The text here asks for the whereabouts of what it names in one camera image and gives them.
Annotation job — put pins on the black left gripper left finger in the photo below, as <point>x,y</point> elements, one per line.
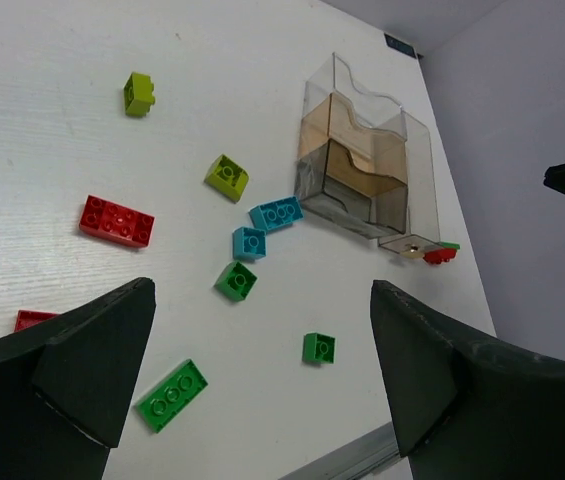
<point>66,385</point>

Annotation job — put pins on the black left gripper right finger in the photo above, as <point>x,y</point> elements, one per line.
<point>465,404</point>

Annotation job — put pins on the small red lego brick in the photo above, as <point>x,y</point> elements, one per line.
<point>28,318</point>

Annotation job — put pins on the green long lego brick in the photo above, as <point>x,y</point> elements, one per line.
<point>171,395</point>

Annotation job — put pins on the red curved lego piece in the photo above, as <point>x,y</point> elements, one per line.
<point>440,256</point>

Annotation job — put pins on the green small lego brick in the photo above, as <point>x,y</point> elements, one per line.
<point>236,281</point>
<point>318,348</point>

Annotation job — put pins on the red long lego brick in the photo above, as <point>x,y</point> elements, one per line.
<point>115,223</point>

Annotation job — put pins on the lime sloped lego brick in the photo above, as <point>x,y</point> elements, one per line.
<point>227,177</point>

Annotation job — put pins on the orange wavy container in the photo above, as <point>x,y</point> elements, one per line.
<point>371,161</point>

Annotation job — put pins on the blue table label right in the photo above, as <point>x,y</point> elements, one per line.
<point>401,46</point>

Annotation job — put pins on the grey wavy container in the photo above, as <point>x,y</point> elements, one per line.
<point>330,185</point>

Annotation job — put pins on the clear wavy container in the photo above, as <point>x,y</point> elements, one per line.
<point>371,109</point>

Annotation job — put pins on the blue small lego brick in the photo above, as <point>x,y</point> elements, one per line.
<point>249,244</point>

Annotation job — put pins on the blue long lego brick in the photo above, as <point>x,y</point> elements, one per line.
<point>276,214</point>

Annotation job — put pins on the aluminium table rail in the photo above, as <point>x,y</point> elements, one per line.
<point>373,452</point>

